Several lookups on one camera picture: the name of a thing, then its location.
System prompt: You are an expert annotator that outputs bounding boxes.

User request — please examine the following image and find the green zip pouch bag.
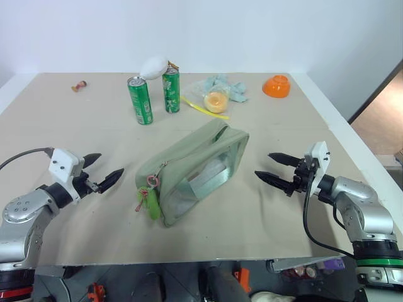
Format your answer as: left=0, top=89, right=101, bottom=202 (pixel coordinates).
left=135, top=118, right=251, bottom=228

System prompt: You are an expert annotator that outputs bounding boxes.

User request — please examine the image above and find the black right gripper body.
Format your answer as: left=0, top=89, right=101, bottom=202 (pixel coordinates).
left=288, top=157, right=318, bottom=198

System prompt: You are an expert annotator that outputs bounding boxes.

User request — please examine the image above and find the white round puff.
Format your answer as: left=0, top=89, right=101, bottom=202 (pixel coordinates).
left=139, top=54, right=169, bottom=81

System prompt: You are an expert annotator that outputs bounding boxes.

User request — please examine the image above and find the light blue crumpled cloth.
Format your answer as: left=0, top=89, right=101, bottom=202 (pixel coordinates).
left=203, top=74, right=251, bottom=104

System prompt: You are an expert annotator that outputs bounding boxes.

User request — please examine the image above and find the orange plastic bowl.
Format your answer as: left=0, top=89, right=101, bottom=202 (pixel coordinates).
left=261, top=74, right=292, bottom=99

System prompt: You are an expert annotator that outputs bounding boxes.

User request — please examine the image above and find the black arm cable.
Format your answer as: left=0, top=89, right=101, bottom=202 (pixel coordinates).
left=302, top=163, right=357, bottom=258
left=0, top=147, right=55, bottom=171

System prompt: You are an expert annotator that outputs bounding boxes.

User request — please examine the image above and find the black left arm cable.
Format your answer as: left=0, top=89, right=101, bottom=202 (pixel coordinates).
left=0, top=147, right=55, bottom=171

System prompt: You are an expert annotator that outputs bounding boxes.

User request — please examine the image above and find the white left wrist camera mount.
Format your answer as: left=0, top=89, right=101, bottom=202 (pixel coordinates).
left=48, top=148, right=86, bottom=203

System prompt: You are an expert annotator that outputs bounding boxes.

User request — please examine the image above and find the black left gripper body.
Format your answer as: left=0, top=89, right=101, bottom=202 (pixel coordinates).
left=72, top=159, right=102, bottom=200

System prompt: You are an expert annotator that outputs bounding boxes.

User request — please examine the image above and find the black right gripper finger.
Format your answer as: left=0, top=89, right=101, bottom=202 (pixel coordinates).
left=254, top=170, right=293, bottom=196
left=268, top=152, right=300, bottom=168

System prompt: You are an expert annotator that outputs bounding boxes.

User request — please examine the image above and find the green soda can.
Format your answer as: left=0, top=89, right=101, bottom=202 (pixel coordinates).
left=161, top=67, right=181, bottom=115
left=127, top=76, right=154, bottom=126

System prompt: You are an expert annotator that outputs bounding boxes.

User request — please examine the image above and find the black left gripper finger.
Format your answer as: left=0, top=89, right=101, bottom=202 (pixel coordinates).
left=82, top=153, right=103, bottom=169
left=98, top=168, right=125, bottom=194

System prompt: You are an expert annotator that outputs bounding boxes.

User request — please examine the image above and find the green plush zipper charm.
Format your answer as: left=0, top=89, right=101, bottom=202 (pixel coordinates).
left=135, top=186, right=162, bottom=221

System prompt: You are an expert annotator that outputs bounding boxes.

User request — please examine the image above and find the orange plastic clamp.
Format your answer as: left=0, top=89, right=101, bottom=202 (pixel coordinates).
left=87, top=282, right=107, bottom=302
left=232, top=266, right=252, bottom=294

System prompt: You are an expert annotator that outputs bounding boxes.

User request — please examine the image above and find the brown wooden door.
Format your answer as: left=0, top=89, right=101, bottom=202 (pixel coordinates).
left=347, top=57, right=403, bottom=158

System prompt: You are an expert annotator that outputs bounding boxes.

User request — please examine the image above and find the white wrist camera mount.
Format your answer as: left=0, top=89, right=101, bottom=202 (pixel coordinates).
left=48, top=148, right=86, bottom=203
left=303, top=141, right=330, bottom=198

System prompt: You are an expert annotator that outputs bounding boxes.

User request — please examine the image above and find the plastic bag with yellow cup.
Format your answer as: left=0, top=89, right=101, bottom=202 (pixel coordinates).
left=181, top=78, right=234, bottom=121

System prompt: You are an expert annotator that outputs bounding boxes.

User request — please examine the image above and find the yellow plastic cup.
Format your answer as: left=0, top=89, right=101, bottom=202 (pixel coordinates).
left=203, top=91, right=229, bottom=115

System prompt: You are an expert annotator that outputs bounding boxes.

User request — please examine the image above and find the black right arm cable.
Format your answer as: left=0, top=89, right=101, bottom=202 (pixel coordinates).
left=302, top=163, right=357, bottom=258

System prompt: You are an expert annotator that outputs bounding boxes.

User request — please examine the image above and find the purple plastic object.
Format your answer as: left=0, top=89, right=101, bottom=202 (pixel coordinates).
left=323, top=255, right=346, bottom=271

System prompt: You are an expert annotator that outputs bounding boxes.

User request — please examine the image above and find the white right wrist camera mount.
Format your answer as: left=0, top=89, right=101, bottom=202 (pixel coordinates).
left=303, top=141, right=330, bottom=198

